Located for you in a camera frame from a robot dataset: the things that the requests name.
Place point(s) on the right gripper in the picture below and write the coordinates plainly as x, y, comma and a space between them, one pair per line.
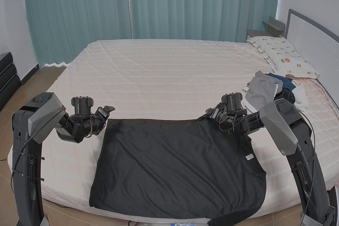
215, 113

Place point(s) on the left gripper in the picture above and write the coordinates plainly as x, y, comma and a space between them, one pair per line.
102, 113

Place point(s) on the black T-shirt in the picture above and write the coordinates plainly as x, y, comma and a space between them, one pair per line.
172, 166

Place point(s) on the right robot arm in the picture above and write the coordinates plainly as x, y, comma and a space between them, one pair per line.
280, 127

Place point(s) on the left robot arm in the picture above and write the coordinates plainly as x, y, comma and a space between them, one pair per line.
42, 116

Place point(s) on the pile of clothes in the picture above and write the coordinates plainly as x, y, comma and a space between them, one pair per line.
261, 91

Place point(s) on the bed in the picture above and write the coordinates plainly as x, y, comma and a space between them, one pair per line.
164, 74

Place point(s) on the white printed pillow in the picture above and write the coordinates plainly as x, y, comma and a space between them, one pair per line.
286, 58

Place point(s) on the black chest of drawers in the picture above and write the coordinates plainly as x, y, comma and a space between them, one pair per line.
8, 76

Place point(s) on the grey bedside table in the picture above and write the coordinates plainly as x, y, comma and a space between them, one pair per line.
272, 25

